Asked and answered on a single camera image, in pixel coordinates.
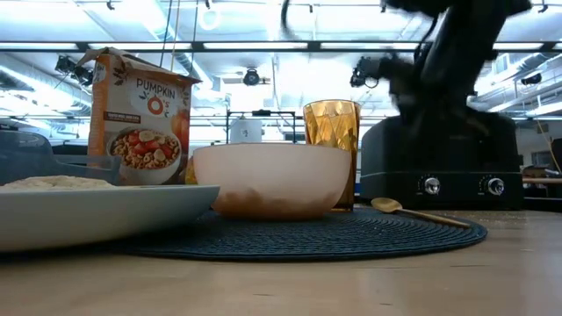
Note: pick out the slice of toast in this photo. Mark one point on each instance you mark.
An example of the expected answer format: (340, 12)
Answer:
(57, 182)

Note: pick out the white cabinet machine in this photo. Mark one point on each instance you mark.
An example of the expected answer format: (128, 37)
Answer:
(246, 131)

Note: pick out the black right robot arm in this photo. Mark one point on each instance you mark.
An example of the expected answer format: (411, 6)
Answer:
(465, 44)

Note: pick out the gold spoon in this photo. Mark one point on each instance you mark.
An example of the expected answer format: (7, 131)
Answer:
(386, 205)

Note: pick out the black ceiling-mounted camera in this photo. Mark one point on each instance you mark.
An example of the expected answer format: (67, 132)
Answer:
(362, 72)
(251, 77)
(77, 70)

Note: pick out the grey translucent plastic bin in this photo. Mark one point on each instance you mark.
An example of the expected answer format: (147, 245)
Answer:
(26, 153)

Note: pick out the pale blue plate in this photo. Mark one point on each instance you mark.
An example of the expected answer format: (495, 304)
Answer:
(101, 215)

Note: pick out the pink bowl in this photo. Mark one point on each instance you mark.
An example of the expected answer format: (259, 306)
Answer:
(272, 175)

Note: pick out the pumpkin O's cereal box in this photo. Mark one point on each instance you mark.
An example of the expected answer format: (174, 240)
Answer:
(140, 118)

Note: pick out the black four-slot toaster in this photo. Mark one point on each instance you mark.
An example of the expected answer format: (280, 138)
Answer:
(439, 175)

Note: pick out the round dark blue placemat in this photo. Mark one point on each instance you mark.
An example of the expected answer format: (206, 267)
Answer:
(307, 239)

